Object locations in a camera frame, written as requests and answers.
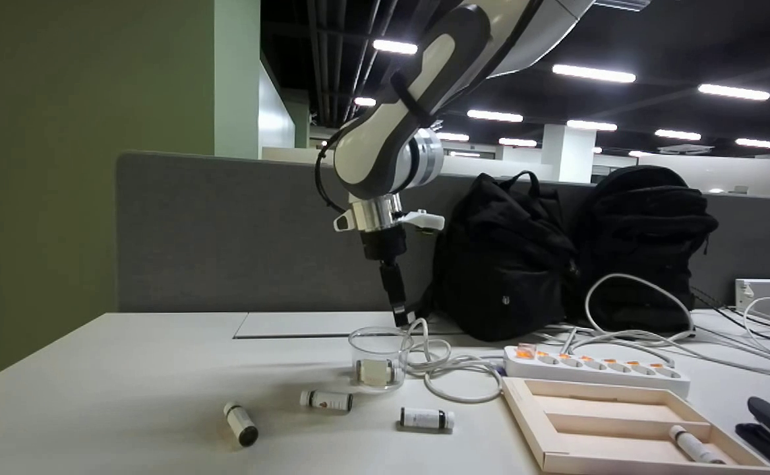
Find white power strip orange switches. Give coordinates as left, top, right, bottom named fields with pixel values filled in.
left=501, top=343, right=695, bottom=400

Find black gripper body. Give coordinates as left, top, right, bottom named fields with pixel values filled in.
left=361, top=226, right=408, bottom=264

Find thick white power cable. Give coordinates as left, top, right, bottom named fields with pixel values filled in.
left=534, top=272, right=770, bottom=381

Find white bottle with white cap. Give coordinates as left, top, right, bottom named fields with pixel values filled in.
left=667, top=424, right=729, bottom=468

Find thin white cable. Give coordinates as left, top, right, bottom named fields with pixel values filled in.
left=348, top=315, right=507, bottom=408

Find grey cylinder piece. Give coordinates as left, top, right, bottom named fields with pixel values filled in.
left=222, top=400, right=262, bottom=449

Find wooden divided tray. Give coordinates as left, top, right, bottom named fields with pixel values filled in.
left=499, top=379, right=770, bottom=475

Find black backpack with handle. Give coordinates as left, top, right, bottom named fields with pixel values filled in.
left=419, top=170, right=581, bottom=343

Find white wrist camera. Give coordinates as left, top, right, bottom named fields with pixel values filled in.
left=395, top=207, right=449, bottom=236

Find grey desk partition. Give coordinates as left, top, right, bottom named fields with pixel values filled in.
left=116, top=150, right=770, bottom=311

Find large black backpack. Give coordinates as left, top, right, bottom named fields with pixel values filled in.
left=567, top=165, right=721, bottom=336

